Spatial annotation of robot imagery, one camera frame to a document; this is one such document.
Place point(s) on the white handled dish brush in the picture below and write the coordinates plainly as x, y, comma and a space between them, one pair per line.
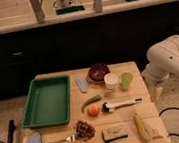
111, 107

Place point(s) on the green plastic tray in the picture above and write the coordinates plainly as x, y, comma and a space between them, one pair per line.
48, 102

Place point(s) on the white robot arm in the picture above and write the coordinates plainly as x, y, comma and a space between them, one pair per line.
163, 59

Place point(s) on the dark red bowl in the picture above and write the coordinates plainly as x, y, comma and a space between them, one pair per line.
97, 72

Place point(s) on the grey rectangular scraper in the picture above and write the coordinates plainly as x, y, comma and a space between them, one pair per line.
82, 83

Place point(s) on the white lidded jar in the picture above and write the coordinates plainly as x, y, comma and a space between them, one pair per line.
111, 80

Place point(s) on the green chili pepper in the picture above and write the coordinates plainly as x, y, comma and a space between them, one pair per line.
90, 100

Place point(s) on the light green cup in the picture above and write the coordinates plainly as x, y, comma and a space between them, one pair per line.
126, 79

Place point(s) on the orange fruit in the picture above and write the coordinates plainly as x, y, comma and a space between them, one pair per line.
93, 110

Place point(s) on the wooden folding table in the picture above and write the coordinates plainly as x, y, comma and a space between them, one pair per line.
123, 116

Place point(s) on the brown grape bunch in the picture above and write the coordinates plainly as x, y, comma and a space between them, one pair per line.
84, 131

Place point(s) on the brown rectangular sponge block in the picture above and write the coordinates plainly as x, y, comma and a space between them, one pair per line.
114, 133

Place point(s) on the silver fork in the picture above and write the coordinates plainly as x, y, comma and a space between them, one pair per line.
68, 139

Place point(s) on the green base white bottle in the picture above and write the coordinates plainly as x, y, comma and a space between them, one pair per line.
67, 6

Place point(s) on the yellow corn cob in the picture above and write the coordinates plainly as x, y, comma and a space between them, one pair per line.
141, 128

